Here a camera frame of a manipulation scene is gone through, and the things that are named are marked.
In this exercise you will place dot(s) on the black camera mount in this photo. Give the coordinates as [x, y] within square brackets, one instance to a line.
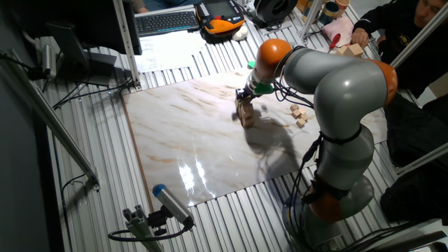
[157, 220]

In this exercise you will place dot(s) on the person right hand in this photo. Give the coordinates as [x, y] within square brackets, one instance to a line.
[360, 36]

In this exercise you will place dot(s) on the person in black hoodie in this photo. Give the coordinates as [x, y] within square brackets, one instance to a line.
[420, 56]

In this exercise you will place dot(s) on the tan paper cup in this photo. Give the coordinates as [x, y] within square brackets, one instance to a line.
[342, 5]

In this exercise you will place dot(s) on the orange black teach pendant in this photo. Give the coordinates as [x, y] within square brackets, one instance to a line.
[218, 17]

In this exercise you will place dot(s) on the seated person blue jeans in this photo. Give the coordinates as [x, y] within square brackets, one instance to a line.
[168, 3]

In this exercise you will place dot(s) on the aluminium profile beam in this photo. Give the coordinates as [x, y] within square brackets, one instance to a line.
[423, 159]
[127, 45]
[421, 33]
[45, 115]
[311, 17]

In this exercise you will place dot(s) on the black monitor stand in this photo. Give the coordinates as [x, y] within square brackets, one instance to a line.
[80, 59]

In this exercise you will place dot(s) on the small wooden cube block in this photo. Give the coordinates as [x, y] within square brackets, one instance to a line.
[294, 107]
[303, 111]
[305, 117]
[301, 122]
[297, 113]

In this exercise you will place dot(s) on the teal cylinder can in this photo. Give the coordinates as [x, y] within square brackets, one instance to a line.
[329, 12]

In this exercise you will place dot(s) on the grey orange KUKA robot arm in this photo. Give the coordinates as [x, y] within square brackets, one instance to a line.
[343, 91]

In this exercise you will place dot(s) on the marble pattern board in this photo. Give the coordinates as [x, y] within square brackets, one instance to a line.
[192, 140]

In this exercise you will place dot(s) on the person right forearm black sleeve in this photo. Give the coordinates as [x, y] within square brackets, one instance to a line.
[378, 19]

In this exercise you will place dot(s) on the pink cloth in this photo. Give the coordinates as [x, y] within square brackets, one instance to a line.
[341, 27]

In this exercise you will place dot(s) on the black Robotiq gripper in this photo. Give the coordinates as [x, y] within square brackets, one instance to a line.
[245, 92]

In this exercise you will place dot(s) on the grey camera blue cap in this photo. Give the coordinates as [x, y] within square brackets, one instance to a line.
[171, 203]

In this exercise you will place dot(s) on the black computer keyboard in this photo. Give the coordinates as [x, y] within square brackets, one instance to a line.
[166, 21]

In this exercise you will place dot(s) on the small red object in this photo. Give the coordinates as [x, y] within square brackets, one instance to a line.
[335, 40]

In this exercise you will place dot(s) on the printed white paper sheet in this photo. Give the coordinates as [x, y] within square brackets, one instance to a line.
[168, 50]

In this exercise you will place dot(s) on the black fabric bag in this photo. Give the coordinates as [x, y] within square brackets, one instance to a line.
[416, 196]
[413, 133]

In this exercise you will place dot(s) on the short aluminium profile stub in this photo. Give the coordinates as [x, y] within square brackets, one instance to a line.
[140, 227]

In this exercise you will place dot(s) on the black computer monitor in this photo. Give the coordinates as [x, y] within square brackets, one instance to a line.
[70, 21]

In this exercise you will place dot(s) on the silver cylindrical device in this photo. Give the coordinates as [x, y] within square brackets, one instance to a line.
[49, 61]

